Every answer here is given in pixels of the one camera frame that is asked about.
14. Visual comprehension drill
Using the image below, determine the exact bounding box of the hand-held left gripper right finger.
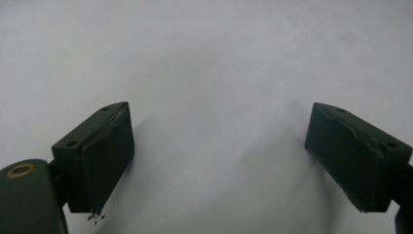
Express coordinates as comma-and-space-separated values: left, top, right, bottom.
304, 101, 413, 215

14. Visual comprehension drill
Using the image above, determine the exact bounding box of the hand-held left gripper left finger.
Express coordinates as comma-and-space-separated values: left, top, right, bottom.
51, 100, 136, 216

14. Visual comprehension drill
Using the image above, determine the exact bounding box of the white table mat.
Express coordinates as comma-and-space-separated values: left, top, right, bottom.
0, 0, 413, 234

